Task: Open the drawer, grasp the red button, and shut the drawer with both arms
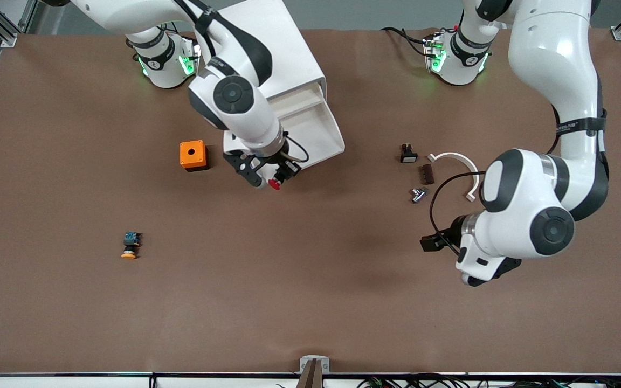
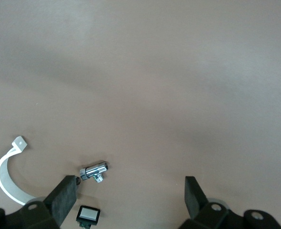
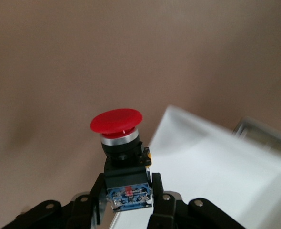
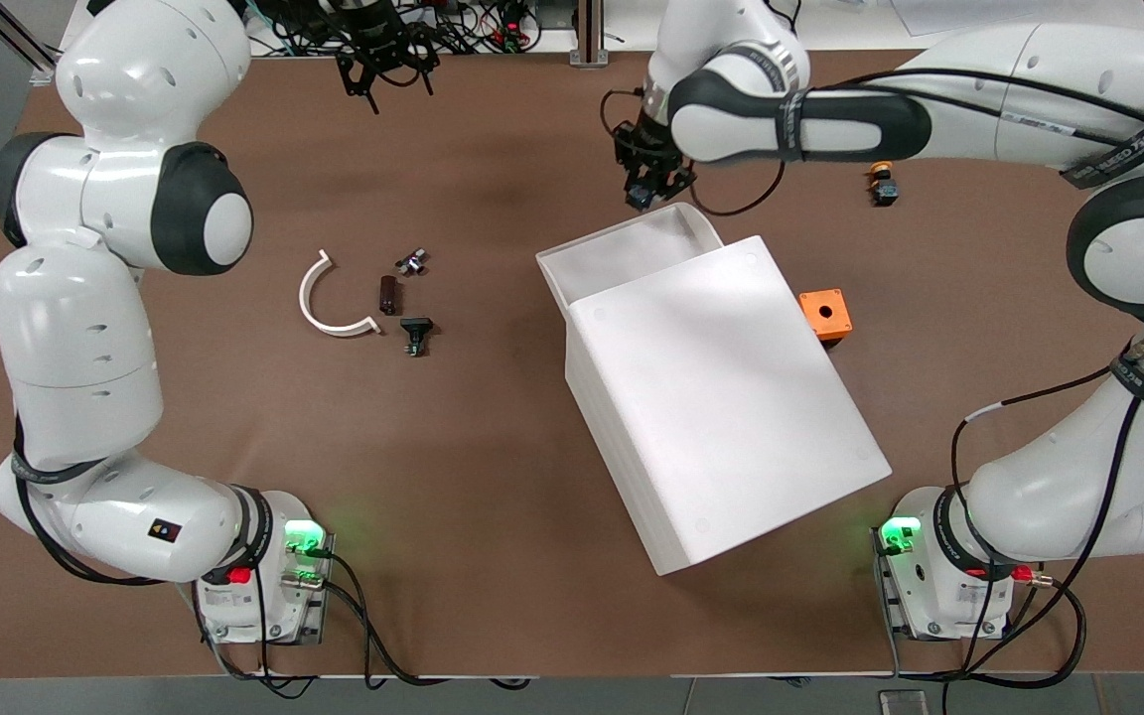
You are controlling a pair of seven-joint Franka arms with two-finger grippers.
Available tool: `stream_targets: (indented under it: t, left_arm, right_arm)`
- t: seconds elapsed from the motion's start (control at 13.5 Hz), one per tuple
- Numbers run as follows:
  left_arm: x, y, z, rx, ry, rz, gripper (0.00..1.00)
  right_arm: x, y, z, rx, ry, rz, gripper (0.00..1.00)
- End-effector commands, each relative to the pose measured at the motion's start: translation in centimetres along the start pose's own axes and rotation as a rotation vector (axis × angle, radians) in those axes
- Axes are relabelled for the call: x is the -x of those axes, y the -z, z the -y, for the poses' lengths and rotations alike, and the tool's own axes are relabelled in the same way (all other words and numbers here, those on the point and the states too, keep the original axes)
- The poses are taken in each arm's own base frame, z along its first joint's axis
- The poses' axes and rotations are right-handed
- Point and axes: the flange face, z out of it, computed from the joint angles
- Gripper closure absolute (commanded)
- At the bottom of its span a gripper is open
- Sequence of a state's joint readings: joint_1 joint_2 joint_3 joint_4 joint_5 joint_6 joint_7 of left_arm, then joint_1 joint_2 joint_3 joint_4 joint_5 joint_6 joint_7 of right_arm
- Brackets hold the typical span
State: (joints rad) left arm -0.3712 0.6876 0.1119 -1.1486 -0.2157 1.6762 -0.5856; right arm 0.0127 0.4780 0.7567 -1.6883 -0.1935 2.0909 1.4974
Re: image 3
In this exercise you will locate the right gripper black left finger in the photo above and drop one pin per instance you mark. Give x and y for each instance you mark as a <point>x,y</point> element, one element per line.
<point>83,210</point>

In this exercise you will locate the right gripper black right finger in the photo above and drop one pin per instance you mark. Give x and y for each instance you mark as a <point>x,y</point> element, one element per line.
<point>166,212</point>

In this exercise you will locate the white plastic drawer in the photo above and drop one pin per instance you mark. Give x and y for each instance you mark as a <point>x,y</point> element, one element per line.
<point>202,171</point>

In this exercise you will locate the red mushroom push button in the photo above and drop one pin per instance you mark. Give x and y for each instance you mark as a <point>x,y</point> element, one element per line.
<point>117,124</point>

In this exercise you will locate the white drawer cabinet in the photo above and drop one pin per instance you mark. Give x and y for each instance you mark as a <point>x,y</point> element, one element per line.
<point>266,133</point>

